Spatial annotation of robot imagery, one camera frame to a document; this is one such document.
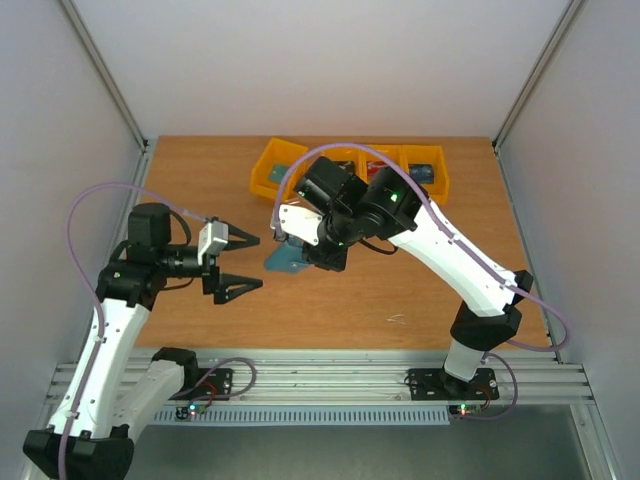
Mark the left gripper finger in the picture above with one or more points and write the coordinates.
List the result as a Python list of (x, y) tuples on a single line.
[(232, 286), (239, 239)]

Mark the blue card holder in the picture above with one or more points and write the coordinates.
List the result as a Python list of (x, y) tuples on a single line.
[(287, 257)]

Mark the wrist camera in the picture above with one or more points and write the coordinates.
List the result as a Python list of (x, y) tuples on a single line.
[(212, 240), (297, 221)]

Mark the yellow bin with blue card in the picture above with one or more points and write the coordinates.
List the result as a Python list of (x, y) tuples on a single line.
[(434, 155)]

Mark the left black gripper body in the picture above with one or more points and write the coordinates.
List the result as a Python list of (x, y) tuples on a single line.
[(210, 274)]

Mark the blue credit card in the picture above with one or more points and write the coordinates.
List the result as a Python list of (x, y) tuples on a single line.
[(422, 173)]

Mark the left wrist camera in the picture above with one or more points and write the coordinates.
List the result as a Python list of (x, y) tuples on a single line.
[(212, 240)]

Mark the aluminium frame post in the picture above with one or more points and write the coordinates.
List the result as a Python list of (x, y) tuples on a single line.
[(550, 49), (91, 48)]

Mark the red card in bin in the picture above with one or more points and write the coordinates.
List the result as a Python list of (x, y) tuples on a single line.
[(372, 168)]

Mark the black credit card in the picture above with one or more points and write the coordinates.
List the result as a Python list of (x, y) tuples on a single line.
[(347, 166)]

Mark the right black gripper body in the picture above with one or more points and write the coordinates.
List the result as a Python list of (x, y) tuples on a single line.
[(323, 257)]

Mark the grey slotted cable duct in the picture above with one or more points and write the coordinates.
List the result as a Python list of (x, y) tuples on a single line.
[(275, 416)]

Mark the right aluminium frame post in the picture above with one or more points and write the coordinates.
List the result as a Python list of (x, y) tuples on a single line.
[(550, 49)]

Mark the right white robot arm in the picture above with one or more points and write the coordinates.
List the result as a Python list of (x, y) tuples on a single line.
[(344, 210)]

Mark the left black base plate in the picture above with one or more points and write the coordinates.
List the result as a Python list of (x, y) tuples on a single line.
[(217, 386)]

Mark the teal credit card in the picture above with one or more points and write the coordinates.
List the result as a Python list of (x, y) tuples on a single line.
[(277, 173)]

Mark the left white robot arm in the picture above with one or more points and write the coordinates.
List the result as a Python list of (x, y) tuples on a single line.
[(93, 432)]

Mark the single yellow bin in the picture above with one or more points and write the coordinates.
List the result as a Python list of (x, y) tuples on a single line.
[(269, 170)]

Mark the left aluminium frame post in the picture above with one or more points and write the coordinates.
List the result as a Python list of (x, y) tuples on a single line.
[(91, 48)]

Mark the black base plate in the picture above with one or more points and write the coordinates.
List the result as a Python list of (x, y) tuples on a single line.
[(217, 386), (435, 384)]

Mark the aluminium rail base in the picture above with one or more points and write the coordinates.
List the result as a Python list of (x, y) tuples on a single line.
[(376, 377)]

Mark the yellow bin with black card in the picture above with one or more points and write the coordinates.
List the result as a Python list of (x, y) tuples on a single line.
[(343, 154)]

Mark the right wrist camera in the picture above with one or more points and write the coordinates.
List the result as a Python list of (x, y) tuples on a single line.
[(297, 221)]

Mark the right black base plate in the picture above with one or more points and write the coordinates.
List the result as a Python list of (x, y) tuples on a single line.
[(435, 384)]

